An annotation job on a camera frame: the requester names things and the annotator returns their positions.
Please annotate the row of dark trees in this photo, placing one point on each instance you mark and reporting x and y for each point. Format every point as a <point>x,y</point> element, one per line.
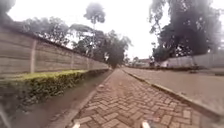
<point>106,46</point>

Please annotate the red brick path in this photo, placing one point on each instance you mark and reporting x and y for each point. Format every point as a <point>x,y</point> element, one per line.
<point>123,100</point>

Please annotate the robot's own part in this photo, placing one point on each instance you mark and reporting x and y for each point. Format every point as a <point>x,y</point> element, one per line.
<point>145,124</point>
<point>76,125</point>

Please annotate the bare dirt strip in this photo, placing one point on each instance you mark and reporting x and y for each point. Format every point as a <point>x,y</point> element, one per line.
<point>56,106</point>

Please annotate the grey concrete kerb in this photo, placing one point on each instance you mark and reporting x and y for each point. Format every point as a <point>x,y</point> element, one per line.
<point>176,96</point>

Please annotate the low green hedge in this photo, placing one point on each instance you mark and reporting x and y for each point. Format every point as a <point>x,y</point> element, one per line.
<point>40,83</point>

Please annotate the group of tall trees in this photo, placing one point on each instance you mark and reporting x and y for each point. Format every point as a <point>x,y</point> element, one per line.
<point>190,26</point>

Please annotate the grey paved road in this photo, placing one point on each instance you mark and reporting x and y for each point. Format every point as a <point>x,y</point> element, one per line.
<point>196,86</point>

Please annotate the grey concrete block wall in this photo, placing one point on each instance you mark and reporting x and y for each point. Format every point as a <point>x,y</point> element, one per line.
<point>46,56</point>

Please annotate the pale boundary wall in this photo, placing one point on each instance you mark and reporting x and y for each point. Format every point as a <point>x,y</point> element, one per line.
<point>196,61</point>

